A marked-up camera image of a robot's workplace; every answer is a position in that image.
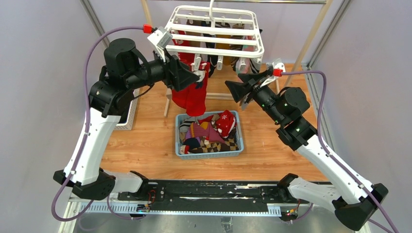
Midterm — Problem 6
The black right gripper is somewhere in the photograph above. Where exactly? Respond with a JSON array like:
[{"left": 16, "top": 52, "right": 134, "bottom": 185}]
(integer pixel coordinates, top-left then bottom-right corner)
[{"left": 224, "top": 70, "right": 283, "bottom": 124}]

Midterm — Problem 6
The red beige christmas sock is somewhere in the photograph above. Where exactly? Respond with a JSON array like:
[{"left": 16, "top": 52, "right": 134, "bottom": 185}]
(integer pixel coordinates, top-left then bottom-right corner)
[{"left": 172, "top": 85, "right": 194, "bottom": 109}]

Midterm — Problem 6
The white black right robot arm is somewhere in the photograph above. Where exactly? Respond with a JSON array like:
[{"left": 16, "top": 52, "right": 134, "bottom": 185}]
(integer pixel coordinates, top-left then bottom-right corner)
[{"left": 225, "top": 68, "right": 388, "bottom": 231}]

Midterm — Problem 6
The white plastic sock hanger frame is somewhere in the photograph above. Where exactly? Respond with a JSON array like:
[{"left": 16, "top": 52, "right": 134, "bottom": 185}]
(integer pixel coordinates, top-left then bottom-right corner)
[{"left": 165, "top": 1, "right": 264, "bottom": 62}]

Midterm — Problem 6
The white perforated side basket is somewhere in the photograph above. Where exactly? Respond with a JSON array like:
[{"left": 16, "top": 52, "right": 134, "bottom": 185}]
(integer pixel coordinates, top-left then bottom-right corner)
[{"left": 115, "top": 99, "right": 137, "bottom": 131}]

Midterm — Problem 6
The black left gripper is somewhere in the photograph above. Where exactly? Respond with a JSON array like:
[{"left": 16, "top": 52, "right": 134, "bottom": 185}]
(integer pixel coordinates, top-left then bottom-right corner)
[{"left": 126, "top": 45, "right": 200, "bottom": 91}]

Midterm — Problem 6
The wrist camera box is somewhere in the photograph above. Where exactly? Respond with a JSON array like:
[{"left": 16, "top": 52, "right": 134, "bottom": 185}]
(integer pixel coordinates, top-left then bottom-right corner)
[
  {"left": 260, "top": 58, "right": 286, "bottom": 87},
  {"left": 147, "top": 27, "right": 172, "bottom": 63}
]

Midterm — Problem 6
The red animal face sock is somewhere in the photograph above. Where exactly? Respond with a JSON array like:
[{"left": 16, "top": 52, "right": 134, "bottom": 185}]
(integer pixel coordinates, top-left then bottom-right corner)
[{"left": 186, "top": 62, "right": 210, "bottom": 117}]

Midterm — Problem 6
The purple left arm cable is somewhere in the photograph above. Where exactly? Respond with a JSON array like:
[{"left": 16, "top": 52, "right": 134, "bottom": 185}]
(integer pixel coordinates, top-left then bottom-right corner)
[{"left": 51, "top": 23, "right": 158, "bottom": 222}]

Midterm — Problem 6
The grey black-striped hanging sock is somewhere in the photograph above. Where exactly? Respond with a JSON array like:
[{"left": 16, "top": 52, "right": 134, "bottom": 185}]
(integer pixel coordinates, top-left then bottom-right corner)
[{"left": 249, "top": 58, "right": 261, "bottom": 74}]

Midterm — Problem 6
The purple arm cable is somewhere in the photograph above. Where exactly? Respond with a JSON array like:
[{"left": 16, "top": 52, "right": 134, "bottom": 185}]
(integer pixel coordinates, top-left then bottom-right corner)
[
  {"left": 274, "top": 69, "right": 400, "bottom": 233},
  {"left": 51, "top": 23, "right": 158, "bottom": 222}
]

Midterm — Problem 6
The blue plastic laundry basket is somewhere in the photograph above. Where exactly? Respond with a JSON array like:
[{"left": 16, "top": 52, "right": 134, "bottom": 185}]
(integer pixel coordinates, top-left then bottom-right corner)
[{"left": 175, "top": 110, "right": 244, "bottom": 159}]

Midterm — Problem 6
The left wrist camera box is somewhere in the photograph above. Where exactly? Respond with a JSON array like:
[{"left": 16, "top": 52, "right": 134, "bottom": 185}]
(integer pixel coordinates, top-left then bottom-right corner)
[{"left": 147, "top": 27, "right": 172, "bottom": 63}]

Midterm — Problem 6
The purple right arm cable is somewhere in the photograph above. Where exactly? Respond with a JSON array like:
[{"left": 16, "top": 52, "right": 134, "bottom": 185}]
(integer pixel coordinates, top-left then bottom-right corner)
[{"left": 274, "top": 69, "right": 400, "bottom": 233}]

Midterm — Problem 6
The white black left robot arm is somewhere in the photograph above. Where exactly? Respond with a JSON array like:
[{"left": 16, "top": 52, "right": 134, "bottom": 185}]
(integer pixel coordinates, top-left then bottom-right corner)
[{"left": 53, "top": 38, "right": 200, "bottom": 200}]

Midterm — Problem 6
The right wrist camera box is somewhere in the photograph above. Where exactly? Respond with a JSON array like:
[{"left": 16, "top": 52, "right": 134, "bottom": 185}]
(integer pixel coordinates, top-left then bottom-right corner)
[{"left": 260, "top": 58, "right": 286, "bottom": 87}]

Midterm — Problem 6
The wooden drying rack stand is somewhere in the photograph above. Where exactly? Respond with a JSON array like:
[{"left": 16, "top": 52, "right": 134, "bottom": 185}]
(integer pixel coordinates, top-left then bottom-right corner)
[{"left": 141, "top": 0, "right": 332, "bottom": 118}]

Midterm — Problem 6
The red snowflake hanging sock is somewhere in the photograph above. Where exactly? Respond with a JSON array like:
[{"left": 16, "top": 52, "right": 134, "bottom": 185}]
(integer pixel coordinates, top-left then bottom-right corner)
[{"left": 172, "top": 31, "right": 190, "bottom": 47}]

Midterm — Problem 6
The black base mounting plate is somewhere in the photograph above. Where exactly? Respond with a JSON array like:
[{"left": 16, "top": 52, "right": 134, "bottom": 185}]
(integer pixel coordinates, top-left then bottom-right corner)
[{"left": 118, "top": 180, "right": 306, "bottom": 213}]

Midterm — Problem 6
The black blue hanging sock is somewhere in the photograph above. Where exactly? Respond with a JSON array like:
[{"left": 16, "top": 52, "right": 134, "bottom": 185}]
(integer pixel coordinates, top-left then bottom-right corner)
[{"left": 201, "top": 21, "right": 218, "bottom": 78}]

